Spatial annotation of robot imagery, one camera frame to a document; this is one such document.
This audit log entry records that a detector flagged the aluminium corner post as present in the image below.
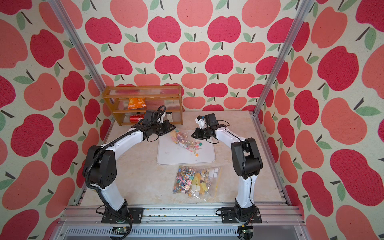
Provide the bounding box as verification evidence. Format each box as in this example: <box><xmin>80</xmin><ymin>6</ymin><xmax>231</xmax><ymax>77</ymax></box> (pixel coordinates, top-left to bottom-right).
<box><xmin>252</xmin><ymin>0</ymin><xmax>315</xmax><ymax>117</ymax></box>
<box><xmin>48</xmin><ymin>0</ymin><xmax>106</xmax><ymax>93</ymax></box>

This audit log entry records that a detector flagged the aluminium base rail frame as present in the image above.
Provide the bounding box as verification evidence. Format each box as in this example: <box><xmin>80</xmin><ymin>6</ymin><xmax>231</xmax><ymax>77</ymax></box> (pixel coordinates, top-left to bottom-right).
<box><xmin>48</xmin><ymin>203</ymin><xmax>310</xmax><ymax>240</ymax></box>

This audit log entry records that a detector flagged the poured candies pile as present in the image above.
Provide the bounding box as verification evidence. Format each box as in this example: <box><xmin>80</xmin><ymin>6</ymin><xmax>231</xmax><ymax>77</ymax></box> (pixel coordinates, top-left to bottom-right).
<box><xmin>190</xmin><ymin>142</ymin><xmax>203</xmax><ymax>157</ymax></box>

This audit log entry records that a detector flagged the ziploc bag of yellow candies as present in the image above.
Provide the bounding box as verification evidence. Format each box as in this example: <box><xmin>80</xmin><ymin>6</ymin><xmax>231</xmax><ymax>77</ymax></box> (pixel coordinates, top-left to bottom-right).
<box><xmin>188</xmin><ymin>166</ymin><xmax>222</xmax><ymax>202</ymax></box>

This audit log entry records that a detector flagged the white plastic tray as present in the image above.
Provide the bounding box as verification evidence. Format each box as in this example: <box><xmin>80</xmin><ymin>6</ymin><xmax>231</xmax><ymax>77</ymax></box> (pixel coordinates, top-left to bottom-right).
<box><xmin>157</xmin><ymin>129</ymin><xmax>216</xmax><ymax>165</ymax></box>

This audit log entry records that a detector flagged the wooden shelf rack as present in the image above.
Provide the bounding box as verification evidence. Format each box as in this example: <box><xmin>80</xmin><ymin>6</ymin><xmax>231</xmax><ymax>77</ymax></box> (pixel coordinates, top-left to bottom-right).
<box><xmin>102</xmin><ymin>85</ymin><xmax>184</xmax><ymax>126</ymax></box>

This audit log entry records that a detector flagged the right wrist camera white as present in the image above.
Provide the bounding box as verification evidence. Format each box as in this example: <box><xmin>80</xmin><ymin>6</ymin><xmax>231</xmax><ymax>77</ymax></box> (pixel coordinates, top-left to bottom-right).
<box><xmin>195</xmin><ymin>116</ymin><xmax>207</xmax><ymax>129</ymax></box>

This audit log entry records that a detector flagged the ziploc bag of colourful candies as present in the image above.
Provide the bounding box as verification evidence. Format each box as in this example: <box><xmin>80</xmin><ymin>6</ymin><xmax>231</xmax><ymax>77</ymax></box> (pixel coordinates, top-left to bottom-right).
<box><xmin>171</xmin><ymin>129</ymin><xmax>203</xmax><ymax>154</ymax></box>

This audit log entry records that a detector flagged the red soda can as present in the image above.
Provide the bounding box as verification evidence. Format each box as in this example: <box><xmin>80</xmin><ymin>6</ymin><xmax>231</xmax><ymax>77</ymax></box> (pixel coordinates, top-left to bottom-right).
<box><xmin>129</xmin><ymin>114</ymin><xmax>145</xmax><ymax>124</ymax></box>

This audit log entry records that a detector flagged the ziploc bag of small candies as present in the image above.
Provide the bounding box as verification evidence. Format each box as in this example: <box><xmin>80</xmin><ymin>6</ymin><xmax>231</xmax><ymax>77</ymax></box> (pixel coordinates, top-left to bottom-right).
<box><xmin>172</xmin><ymin>166</ymin><xmax>192</xmax><ymax>195</ymax></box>

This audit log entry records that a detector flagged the right aluminium corner post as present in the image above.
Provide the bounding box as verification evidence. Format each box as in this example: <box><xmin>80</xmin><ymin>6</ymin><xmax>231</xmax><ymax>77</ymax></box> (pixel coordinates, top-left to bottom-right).
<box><xmin>252</xmin><ymin>0</ymin><xmax>315</xmax><ymax>117</ymax></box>

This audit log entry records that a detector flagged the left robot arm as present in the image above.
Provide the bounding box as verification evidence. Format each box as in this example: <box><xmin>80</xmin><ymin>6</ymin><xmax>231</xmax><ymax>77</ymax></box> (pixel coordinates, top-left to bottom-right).
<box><xmin>83</xmin><ymin>106</ymin><xmax>176</xmax><ymax>224</ymax></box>

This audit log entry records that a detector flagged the orange snack bag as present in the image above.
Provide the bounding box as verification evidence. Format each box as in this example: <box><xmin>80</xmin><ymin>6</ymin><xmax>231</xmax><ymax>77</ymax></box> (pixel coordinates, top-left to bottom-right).
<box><xmin>128</xmin><ymin>98</ymin><xmax>147</xmax><ymax>110</ymax></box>

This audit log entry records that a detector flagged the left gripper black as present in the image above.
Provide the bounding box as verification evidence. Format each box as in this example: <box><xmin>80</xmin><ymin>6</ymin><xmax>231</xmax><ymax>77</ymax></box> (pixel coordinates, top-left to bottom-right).
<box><xmin>151</xmin><ymin>119</ymin><xmax>176</xmax><ymax>135</ymax></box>

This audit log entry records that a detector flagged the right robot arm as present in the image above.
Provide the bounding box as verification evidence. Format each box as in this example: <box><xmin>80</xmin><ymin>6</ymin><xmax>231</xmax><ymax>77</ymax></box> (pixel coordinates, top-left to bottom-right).
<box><xmin>192</xmin><ymin>114</ymin><xmax>263</xmax><ymax>226</ymax></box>

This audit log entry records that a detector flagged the left aluminium corner post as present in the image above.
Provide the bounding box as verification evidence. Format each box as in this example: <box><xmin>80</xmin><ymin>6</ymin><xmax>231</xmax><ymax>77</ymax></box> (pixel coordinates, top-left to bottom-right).
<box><xmin>48</xmin><ymin>0</ymin><xmax>106</xmax><ymax>93</ymax></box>

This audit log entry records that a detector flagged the small white bottle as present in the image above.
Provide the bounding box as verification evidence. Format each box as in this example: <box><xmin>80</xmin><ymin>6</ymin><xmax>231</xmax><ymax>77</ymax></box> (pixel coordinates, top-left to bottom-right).
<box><xmin>166</xmin><ymin>112</ymin><xmax>173</xmax><ymax>122</ymax></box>

